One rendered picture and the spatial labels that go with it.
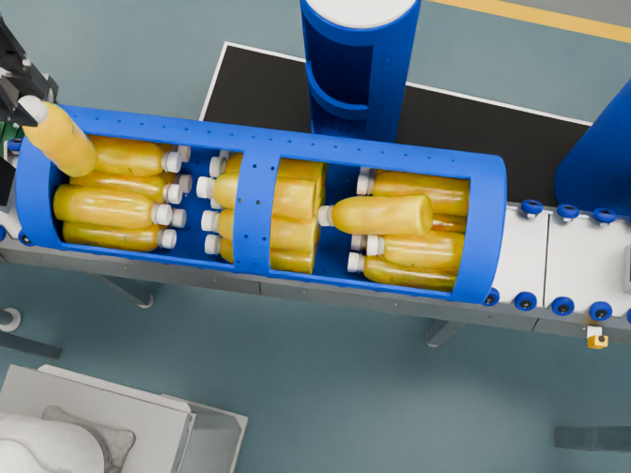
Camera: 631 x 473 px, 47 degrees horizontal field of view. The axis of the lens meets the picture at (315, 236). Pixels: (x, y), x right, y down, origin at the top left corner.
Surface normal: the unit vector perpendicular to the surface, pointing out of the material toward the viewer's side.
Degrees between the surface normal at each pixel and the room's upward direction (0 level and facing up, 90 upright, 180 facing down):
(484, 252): 32
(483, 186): 16
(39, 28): 0
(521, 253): 0
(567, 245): 0
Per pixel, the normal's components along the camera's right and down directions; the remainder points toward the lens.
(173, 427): -0.10, -0.26
